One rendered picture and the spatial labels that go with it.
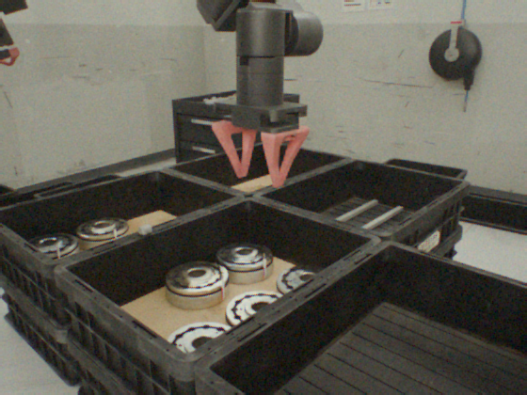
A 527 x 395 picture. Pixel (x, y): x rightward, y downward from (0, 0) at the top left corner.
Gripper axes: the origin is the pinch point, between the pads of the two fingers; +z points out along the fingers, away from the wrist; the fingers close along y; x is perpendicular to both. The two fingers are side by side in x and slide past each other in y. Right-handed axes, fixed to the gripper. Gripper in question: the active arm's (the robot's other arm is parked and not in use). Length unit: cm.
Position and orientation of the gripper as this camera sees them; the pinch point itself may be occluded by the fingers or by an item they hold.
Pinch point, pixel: (259, 175)
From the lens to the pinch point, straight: 58.5
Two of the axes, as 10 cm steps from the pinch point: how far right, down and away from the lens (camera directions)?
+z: -0.1, 9.4, 3.3
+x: -6.8, 2.4, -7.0
